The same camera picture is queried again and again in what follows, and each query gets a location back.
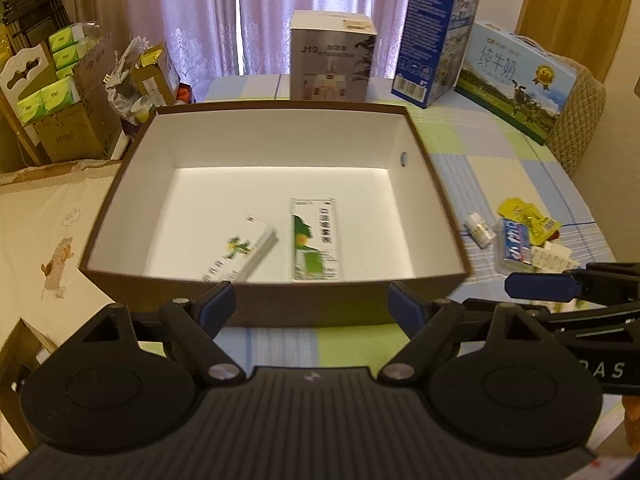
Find white humidifier box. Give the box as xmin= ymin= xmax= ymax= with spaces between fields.
xmin=290 ymin=10 xmax=376 ymax=102

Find yellow snack packet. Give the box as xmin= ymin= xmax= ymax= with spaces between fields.
xmin=498 ymin=197 xmax=561 ymax=246

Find cream cartoon bedsheet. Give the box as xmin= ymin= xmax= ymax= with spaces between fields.
xmin=1 ymin=160 xmax=119 ymax=470

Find plaid tablecloth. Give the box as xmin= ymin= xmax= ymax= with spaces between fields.
xmin=200 ymin=75 xmax=612 ymax=370

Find quilted beige chair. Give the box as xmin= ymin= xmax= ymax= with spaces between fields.
xmin=546 ymin=54 xmax=606 ymax=177

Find blue dental floss box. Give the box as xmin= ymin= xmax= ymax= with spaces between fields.
xmin=494 ymin=218 xmax=534 ymax=275

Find bin with trash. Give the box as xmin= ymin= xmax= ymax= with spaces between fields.
xmin=103 ymin=36 xmax=194 ymax=127

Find pink curtains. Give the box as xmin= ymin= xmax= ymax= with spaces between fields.
xmin=63 ymin=0 xmax=408 ymax=99

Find folded black ladder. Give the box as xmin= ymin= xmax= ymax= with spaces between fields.
xmin=1 ymin=0 xmax=70 ymax=53

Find blue milk carton box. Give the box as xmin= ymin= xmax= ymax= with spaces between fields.
xmin=392 ymin=0 xmax=480 ymax=108

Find brown cardboard storage box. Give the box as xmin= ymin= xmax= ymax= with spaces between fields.
xmin=79 ymin=101 xmax=472 ymax=327

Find white ointment box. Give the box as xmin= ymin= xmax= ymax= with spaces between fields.
xmin=201 ymin=214 xmax=278 ymax=283

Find person's right hand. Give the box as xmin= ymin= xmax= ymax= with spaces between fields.
xmin=622 ymin=396 xmax=640 ymax=454

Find green medicine box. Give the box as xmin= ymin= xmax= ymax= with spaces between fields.
xmin=291 ymin=198 xmax=343 ymax=282

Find cardboard box with tissues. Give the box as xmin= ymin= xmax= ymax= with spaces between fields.
xmin=1 ymin=22 xmax=122 ymax=162

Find light blue milk case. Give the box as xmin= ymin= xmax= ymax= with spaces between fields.
xmin=456 ymin=21 xmax=577 ymax=145

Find small white pill bottle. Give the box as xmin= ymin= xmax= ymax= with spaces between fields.
xmin=464 ymin=212 xmax=496 ymax=249

